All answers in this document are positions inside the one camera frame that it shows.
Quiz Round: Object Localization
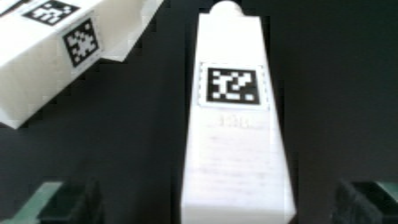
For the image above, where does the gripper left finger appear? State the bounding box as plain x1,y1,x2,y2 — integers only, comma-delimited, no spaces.
8,181,102,224

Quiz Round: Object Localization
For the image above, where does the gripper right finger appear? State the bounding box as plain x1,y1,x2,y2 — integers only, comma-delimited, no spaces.
335,181,398,224

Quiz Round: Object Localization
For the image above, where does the white desk leg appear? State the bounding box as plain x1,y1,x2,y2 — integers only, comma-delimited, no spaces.
0,0,166,128
180,0,297,224

